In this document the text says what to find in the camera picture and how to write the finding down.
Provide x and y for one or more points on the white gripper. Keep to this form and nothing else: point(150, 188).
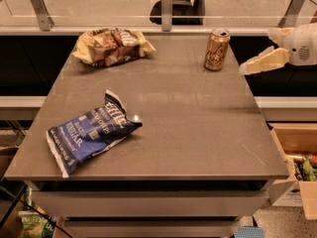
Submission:
point(301, 47)

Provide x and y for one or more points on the orange soda can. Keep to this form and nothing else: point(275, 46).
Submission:
point(216, 50)

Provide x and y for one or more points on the brown chip bag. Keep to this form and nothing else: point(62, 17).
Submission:
point(107, 47)

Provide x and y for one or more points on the blue chip bag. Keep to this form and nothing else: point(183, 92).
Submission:
point(90, 134)

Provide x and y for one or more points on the green snack bag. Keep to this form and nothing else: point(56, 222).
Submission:
point(33, 224)

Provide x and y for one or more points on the black office chair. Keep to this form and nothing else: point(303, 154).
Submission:
point(188, 12)

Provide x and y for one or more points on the cardboard box with snacks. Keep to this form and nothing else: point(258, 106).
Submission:
point(297, 143)

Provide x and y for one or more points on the blue perforated mat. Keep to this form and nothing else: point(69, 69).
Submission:
point(249, 232)

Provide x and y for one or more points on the grey table drawer unit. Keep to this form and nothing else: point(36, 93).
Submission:
point(150, 214)

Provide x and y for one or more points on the right metal rail bracket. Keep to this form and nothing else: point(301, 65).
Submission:
point(290, 16)

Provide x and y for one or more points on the metal rail bracket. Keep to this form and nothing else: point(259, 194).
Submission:
point(166, 15)
point(290, 16)
point(45, 21)

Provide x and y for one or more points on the middle metal rail bracket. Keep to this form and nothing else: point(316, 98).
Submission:
point(166, 15)

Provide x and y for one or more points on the left metal rail bracket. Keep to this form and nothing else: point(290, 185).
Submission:
point(45, 21)

